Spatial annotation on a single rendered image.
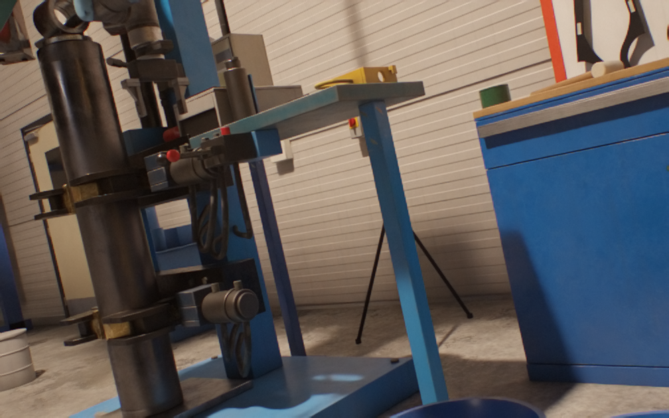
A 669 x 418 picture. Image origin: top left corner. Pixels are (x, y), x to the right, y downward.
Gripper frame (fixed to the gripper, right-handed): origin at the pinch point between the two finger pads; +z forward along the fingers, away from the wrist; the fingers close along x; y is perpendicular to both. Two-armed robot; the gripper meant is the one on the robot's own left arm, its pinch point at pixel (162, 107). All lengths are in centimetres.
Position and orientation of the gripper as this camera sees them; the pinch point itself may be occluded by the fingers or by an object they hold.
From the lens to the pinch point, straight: 199.9
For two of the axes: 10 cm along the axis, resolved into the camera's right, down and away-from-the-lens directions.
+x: -6.5, 1.7, -7.4
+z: 2.1, 9.8, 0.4
